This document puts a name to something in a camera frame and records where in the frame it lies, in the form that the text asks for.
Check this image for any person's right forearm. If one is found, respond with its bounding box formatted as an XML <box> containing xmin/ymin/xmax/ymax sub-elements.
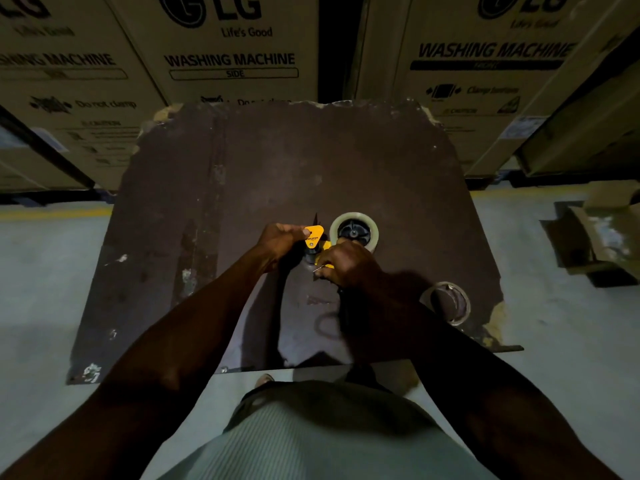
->
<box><xmin>345</xmin><ymin>284</ymin><xmax>621</xmax><ymax>480</ymax></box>

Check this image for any clear tape roll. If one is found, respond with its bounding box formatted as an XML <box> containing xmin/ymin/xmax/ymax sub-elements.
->
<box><xmin>329</xmin><ymin>211</ymin><xmax>380</xmax><ymax>254</ymax></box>

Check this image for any person's left hand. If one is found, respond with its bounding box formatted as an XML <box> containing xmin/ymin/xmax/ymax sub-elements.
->
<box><xmin>255</xmin><ymin>223</ymin><xmax>312</xmax><ymax>273</ymax></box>

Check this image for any stack of large cardboard boxes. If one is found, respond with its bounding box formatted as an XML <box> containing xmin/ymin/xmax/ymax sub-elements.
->
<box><xmin>0</xmin><ymin>0</ymin><xmax>640</xmax><ymax>193</ymax></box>

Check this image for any yellow black tape dispenser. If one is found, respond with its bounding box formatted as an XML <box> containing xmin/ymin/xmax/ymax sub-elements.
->
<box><xmin>302</xmin><ymin>213</ymin><xmax>373</xmax><ymax>275</ymax></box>

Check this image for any dark wooden pallet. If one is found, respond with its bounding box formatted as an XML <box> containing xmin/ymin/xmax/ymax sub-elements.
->
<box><xmin>0</xmin><ymin>188</ymin><xmax>116</xmax><ymax>205</ymax></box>
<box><xmin>463</xmin><ymin>167</ymin><xmax>640</xmax><ymax>191</ymax></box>

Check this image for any pale green ribbed shirt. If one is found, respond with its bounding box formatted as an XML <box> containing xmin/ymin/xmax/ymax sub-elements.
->
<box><xmin>157</xmin><ymin>379</ymin><xmax>499</xmax><ymax>480</ymax></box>

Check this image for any person's left forearm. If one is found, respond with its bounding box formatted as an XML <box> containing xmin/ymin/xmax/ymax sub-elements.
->
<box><xmin>0</xmin><ymin>254</ymin><xmax>281</xmax><ymax>480</ymax></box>

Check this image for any small open cardboard box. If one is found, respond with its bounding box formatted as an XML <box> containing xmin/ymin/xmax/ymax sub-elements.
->
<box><xmin>542</xmin><ymin>179</ymin><xmax>640</xmax><ymax>288</ymax></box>

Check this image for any person's right hand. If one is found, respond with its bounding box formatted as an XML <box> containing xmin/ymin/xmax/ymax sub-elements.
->
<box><xmin>313</xmin><ymin>238</ymin><xmax>386</xmax><ymax>295</ymax></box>

